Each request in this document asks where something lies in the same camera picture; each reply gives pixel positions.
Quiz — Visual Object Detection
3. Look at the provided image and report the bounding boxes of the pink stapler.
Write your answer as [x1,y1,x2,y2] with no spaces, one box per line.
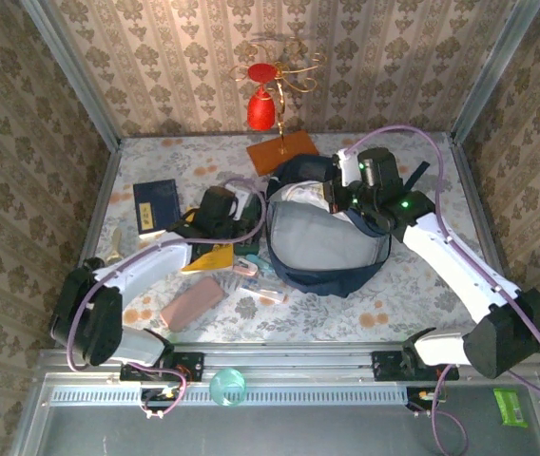
[232,256,260,277]

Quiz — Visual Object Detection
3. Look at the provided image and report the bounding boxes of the yellow illustrated book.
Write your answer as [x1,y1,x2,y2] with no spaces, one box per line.
[180,243,236,276]

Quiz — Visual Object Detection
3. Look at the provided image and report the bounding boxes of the navy blue backpack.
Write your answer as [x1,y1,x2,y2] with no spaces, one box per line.
[264,152,432,299]

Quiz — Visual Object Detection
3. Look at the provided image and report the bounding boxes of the clear pen pack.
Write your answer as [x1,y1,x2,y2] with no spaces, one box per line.
[239,279,288,306]

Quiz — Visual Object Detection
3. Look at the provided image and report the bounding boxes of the navy blue book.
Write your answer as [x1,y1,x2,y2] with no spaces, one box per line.
[132,179,183,238]

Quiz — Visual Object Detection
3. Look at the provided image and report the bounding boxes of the pink pencil case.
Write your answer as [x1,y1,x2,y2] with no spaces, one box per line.
[159,275,226,333]

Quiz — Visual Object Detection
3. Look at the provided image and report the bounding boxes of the red and gold ornament stand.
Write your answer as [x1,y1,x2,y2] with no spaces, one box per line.
[229,37,328,177]

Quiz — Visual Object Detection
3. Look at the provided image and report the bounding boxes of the red bell ornament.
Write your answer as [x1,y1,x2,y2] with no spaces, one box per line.
[246,85,279,132]

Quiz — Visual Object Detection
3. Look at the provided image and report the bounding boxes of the red round ornament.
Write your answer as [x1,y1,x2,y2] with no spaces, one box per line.
[246,62,280,85]

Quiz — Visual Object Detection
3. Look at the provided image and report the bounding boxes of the teal translucent tape roll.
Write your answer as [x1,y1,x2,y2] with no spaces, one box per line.
[208,368,248,408]

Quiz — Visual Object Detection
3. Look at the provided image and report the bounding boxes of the green packet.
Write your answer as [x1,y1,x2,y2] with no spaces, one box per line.
[492,388,530,428]

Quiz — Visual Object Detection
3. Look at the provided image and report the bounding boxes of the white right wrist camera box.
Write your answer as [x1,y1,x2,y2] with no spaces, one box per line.
[334,147,362,187]

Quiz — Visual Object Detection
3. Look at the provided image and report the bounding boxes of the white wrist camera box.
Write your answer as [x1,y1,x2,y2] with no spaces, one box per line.
[231,189,255,220]
[334,147,362,187]

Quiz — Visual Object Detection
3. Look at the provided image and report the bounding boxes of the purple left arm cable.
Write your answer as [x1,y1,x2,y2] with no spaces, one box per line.
[67,176,269,420]

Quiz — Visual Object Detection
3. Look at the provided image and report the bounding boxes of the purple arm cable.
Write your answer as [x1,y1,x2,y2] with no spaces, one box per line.
[355,123,540,455]
[67,176,269,420]

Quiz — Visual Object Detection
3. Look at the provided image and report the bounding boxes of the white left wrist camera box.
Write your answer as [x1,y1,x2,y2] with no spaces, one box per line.
[231,189,255,220]

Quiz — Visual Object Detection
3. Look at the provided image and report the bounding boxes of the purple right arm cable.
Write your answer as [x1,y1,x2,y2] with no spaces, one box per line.
[355,123,540,455]

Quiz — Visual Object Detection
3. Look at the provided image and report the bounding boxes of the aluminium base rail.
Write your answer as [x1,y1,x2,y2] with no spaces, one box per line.
[36,342,540,382]

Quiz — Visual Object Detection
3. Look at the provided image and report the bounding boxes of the slotted grey cable duct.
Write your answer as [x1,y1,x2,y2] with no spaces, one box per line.
[44,383,409,408]

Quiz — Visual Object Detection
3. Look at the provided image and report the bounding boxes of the aluminium frame post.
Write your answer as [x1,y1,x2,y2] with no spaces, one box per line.
[450,0,540,143]
[20,0,123,152]

